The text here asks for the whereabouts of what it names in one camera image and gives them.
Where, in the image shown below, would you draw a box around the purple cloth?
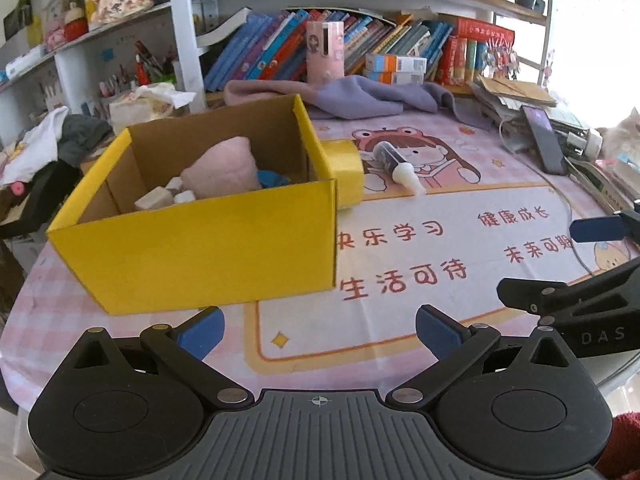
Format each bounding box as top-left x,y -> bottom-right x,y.
300,75 -> 496,131

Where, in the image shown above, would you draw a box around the brown cardboard sheets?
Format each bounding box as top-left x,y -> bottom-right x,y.
472,75 -> 558,108

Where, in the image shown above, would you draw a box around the white charger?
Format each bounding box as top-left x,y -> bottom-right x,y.
565,127 -> 603,158

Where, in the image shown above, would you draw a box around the set of red books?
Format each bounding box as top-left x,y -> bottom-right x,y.
435,16 -> 516,86

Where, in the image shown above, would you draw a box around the red knitted ornament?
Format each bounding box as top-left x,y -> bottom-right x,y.
62,2 -> 91,41

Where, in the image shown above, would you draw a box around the pink towel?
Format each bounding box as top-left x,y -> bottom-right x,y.
180,136 -> 261,198

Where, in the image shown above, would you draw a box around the dark grey garment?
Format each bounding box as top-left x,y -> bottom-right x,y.
57,114 -> 113,168

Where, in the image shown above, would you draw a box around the stack of notebooks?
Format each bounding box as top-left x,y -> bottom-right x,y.
565,150 -> 640,216

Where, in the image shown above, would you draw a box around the flat white box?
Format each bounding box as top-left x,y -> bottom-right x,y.
5,45 -> 56,78

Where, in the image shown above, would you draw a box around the red fluffy garment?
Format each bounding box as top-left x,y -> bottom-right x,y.
597,410 -> 640,480

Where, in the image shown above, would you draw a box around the dark framed picture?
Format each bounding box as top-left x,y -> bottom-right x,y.
2,0 -> 46,48

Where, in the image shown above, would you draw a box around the white cable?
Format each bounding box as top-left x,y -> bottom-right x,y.
497,120 -> 601,281

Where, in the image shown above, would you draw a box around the black smartphone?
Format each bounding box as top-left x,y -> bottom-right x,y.
520,104 -> 571,176

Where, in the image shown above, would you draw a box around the bunch of pens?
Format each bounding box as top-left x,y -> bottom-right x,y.
97,40 -> 181,98

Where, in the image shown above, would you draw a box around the row of character keychains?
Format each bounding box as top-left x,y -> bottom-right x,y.
477,42 -> 523,81

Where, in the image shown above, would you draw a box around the dusty pink cloth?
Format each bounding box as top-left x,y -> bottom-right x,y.
223,79 -> 331,108

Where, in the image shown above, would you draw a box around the orange white carton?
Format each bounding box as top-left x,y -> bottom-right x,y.
365,53 -> 428,73
367,71 -> 426,86

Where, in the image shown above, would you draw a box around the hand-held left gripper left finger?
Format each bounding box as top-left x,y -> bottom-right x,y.
52,306 -> 226,411

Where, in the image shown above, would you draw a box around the white fluffy cat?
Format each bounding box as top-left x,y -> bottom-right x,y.
597,107 -> 640,161

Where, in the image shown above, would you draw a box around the row of colourful books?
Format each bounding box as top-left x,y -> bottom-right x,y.
202,8 -> 453,93

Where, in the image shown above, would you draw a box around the clear plastic syringe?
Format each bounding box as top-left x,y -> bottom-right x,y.
371,141 -> 428,196

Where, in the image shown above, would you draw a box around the tissue pack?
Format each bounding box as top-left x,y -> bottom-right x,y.
107,82 -> 198,133

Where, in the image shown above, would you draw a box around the blue small item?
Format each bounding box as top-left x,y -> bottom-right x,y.
256,170 -> 291,188

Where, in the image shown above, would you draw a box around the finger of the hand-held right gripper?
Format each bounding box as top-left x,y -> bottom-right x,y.
496,259 -> 640,322
569,200 -> 640,246

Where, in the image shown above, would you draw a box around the black bag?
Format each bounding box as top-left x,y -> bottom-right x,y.
0,160 -> 83,241

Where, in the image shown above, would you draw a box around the white bookshelf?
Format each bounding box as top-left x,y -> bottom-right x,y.
0,0 -> 556,126

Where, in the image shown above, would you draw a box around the yellow cardboard box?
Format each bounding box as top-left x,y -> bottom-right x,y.
46,92 -> 366,316

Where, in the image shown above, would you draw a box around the pink carton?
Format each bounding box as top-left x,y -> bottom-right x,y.
306,21 -> 346,83

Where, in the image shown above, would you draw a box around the stack of papers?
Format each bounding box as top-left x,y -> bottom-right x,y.
470,85 -> 601,161

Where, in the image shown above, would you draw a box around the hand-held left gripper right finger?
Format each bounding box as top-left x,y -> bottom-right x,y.
385,304 -> 588,408

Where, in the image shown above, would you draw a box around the white cloth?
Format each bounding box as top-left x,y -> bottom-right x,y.
0,105 -> 71,186

